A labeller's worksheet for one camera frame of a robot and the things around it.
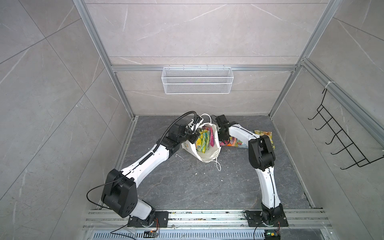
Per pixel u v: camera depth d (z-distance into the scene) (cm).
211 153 88
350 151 63
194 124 66
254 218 73
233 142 101
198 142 95
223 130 80
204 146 93
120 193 41
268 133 106
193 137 71
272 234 70
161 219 73
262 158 60
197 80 101
